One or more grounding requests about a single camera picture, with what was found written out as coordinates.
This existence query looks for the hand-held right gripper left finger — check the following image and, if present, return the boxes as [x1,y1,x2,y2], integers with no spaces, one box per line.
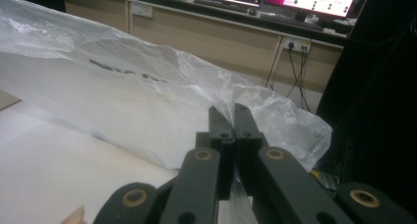
[196,105,236,200]

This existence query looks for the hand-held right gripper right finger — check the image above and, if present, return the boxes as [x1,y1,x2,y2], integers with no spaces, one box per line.
[234,102,270,196]

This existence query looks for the white smiley plastic bag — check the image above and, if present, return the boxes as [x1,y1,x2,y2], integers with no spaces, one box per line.
[0,0,333,224]

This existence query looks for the wooden desk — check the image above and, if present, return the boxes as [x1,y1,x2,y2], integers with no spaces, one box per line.
[63,0,345,94]

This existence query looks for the black keyboard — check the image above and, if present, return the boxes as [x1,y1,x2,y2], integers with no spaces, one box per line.
[260,13,325,32]
[192,0,251,15]

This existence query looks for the black cables under desk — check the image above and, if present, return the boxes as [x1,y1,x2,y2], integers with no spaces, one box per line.
[265,46,313,114]

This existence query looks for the aluminium floor rail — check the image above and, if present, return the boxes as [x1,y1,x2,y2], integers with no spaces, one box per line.
[317,177,339,192]

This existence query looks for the white wall power socket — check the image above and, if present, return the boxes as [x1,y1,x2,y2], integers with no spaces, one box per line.
[282,36,313,53]

